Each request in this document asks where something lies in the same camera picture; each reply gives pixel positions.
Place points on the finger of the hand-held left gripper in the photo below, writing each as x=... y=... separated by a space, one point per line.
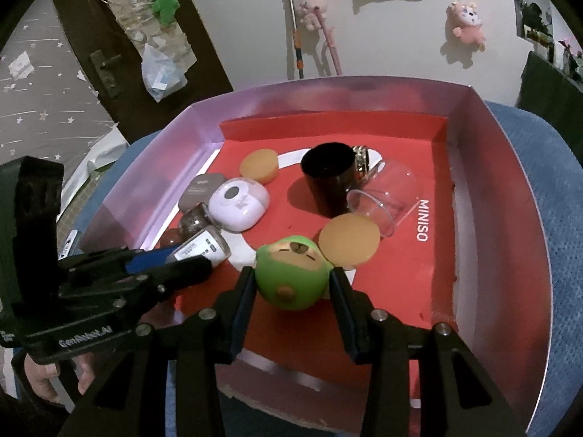
x=148 y=261
x=186 y=273

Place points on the row of figurines and bottles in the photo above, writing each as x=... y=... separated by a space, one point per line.
x=567 y=54

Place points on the small bottle with white label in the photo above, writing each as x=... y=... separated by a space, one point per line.
x=200 y=246

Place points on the pink plush toy with face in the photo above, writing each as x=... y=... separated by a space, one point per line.
x=467 y=25

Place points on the pink plastic stick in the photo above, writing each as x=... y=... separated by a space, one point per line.
x=330 y=48

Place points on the person's left hand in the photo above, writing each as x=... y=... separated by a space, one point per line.
x=43 y=380

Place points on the green plush toy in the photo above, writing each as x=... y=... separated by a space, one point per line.
x=165 y=7

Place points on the clear plastic cup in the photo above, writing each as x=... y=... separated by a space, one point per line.
x=396 y=186

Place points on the white flat device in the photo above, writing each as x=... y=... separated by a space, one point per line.
x=70 y=241

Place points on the dark brown door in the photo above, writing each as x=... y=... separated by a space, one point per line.
x=200 y=18

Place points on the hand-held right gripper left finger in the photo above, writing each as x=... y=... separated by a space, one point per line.
x=241 y=309

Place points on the table with dark green cloth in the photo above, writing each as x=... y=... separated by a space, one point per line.
x=546 y=91

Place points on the white stick with orange grip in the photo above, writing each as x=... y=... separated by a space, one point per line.
x=294 y=32

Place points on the grey oval case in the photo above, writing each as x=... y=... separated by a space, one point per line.
x=196 y=191

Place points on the wall mirror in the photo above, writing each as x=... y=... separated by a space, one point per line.
x=524 y=0

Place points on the dark brown speckled ball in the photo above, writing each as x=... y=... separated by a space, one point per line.
x=193 y=223

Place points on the black cup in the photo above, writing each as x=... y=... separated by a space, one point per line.
x=325 y=182

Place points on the lilac cardboard box red inside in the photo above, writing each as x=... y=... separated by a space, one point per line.
x=501 y=236

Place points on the white plastic bag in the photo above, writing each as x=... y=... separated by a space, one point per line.
x=161 y=75

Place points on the red-brown ball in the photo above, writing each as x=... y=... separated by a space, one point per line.
x=172 y=239

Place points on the crumpled grey hanging wrap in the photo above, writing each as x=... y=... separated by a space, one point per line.
x=136 y=18

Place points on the gold studded cup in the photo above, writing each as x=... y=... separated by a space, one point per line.
x=362 y=161

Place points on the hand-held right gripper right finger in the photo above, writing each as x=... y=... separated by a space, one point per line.
x=344 y=314

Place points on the white paper sheet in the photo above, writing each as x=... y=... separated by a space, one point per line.
x=104 y=150

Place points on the green squishy toy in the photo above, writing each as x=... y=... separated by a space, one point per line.
x=291 y=273

